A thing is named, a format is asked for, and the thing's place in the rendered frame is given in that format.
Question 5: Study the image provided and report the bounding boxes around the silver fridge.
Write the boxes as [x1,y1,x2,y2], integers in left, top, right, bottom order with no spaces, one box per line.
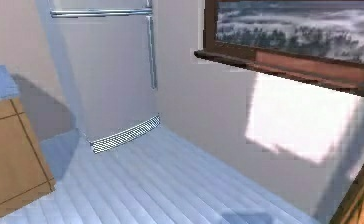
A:
[36,0,161,155]

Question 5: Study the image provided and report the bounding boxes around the brown framed window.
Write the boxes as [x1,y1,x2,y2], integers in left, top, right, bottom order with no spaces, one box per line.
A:
[193,0,364,100]

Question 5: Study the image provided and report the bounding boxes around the wooden cupboard with blue top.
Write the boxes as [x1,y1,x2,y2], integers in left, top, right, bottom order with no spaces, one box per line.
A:
[0,64,57,222]

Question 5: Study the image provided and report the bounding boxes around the brown wooden cabinet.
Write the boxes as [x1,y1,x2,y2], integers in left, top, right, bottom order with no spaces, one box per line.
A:
[328,148,364,224]

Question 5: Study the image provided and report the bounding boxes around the silver fridge handle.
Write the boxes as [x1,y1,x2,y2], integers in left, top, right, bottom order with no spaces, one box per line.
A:
[145,0,158,90]

